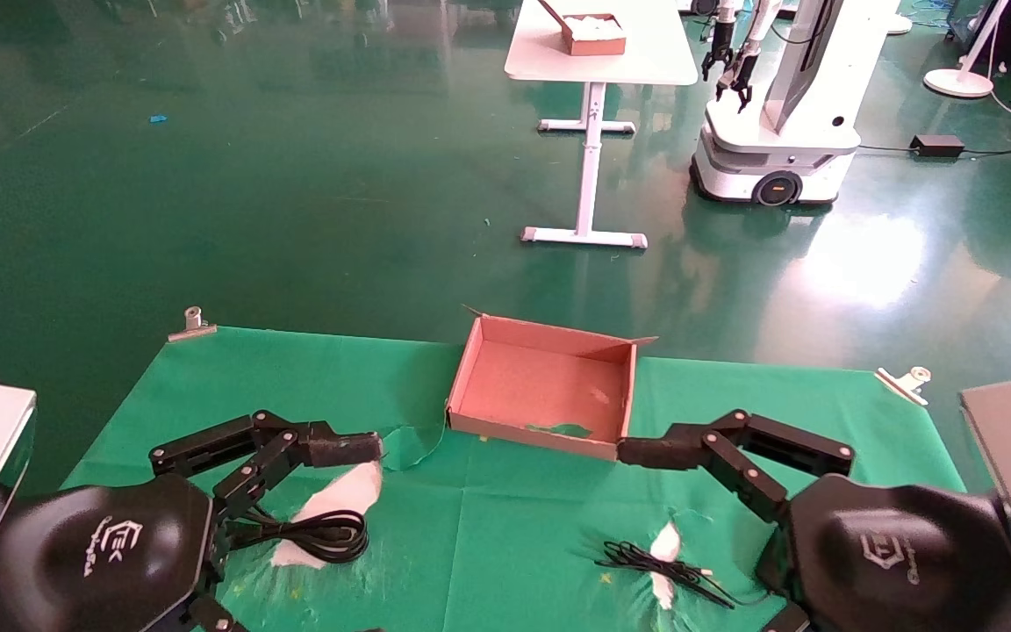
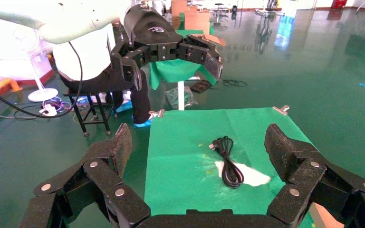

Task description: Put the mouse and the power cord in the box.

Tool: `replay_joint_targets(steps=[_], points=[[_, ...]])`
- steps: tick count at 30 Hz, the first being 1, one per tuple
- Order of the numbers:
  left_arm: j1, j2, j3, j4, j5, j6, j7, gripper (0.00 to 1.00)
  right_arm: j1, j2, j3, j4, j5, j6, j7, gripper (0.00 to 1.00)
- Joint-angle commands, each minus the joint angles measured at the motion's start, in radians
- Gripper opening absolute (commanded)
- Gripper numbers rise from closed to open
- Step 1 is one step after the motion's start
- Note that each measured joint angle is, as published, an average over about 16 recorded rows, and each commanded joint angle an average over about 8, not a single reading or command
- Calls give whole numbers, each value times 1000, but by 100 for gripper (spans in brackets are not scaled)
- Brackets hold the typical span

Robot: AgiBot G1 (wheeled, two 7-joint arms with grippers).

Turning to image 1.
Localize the black power brick with cable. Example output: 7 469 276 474
857 133 1011 161

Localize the silver binder clip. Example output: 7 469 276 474
874 366 933 407
168 305 218 343

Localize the white filling material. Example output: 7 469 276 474
563 13 625 38

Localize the small cardboard box with flap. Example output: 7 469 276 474
539 0 627 57

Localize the black power adapter with cord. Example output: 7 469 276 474
232 509 371 565

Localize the open brown cardboard box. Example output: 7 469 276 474
446 305 657 462

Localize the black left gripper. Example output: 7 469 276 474
0 410 384 632

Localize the green table cloth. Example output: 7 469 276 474
62 327 967 632

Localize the thin black cable bundle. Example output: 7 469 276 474
595 539 736 609

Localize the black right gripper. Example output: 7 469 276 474
618 409 1011 632

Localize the white height-adjustable table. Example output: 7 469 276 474
504 0 699 249

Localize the white wheeled robot body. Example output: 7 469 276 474
690 0 903 208

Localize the background robot black gripper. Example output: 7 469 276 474
703 35 735 83
716 51 757 113

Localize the white stand with round base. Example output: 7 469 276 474
924 0 1011 98

